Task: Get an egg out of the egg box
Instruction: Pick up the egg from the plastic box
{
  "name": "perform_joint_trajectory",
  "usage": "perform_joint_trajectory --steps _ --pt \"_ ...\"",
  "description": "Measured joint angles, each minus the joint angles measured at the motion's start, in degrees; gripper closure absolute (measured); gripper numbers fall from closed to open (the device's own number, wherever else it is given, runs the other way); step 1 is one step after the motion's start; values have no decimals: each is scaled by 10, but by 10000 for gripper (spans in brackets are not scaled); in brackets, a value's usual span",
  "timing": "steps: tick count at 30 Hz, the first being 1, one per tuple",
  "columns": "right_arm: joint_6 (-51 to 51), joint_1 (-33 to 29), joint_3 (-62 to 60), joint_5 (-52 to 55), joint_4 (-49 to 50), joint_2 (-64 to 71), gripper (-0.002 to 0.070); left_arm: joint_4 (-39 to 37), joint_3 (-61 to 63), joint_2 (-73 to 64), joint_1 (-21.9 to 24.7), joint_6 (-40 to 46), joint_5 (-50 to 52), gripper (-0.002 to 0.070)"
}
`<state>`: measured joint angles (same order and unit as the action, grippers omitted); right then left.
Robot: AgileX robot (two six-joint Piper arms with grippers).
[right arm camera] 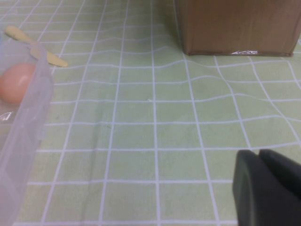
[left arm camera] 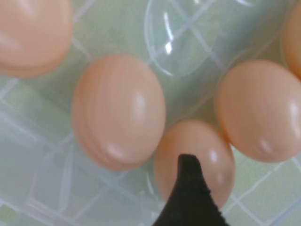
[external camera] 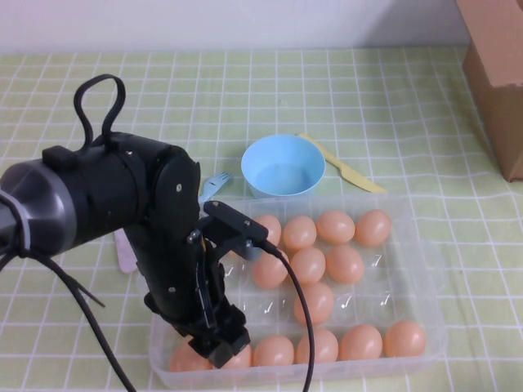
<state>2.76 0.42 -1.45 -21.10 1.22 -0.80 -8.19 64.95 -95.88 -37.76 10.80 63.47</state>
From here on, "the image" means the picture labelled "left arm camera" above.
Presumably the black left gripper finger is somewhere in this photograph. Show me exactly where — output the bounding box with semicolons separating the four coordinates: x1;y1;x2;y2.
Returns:
152;153;227;226

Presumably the peach plastic egg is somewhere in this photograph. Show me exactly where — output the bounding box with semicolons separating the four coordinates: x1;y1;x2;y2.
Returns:
71;53;167;171
283;2;301;81
215;59;301;163
154;119;236;210
0;0;74;79

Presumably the clear plastic egg tray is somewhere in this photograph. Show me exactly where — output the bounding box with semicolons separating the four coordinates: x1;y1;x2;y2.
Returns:
0;0;301;226

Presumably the clear plastic egg box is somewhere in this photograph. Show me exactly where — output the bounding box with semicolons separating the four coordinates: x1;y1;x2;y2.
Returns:
0;0;301;226

